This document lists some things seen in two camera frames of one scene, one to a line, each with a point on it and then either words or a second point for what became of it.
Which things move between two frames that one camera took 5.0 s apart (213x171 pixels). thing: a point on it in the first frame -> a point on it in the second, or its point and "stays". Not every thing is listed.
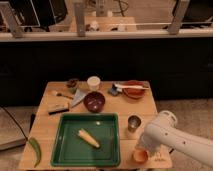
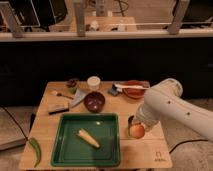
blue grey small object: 113,90 stays
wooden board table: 133,101 stays
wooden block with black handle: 56,107 stays
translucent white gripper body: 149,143 -> 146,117
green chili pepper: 35,143 stays
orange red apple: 140,156 -> 137,130
